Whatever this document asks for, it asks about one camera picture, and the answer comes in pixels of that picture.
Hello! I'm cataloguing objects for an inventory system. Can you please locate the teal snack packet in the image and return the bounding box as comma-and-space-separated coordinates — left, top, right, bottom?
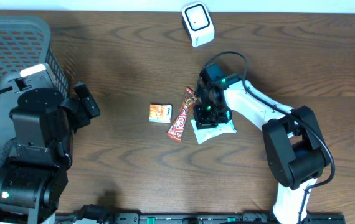
191, 112, 237, 144

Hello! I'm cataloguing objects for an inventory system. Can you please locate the red Top chocolate bar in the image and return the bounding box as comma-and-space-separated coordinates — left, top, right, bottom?
167, 87, 197, 142

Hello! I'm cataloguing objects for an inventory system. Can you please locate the orange tissue packet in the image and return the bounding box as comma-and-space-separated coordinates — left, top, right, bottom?
149, 104, 172, 123

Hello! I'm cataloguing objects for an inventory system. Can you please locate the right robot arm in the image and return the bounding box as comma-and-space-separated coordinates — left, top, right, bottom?
191, 63, 331, 223

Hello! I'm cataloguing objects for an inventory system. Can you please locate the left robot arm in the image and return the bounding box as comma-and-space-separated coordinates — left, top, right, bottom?
0, 63, 100, 223

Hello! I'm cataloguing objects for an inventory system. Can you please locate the white barcode scanner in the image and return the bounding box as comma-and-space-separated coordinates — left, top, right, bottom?
182, 2, 215, 47

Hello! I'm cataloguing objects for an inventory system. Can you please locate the grey plastic mesh basket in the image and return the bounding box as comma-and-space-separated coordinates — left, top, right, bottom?
0, 16, 70, 160

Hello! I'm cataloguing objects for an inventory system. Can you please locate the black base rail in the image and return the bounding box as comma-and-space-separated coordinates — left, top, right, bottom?
55, 205, 347, 224

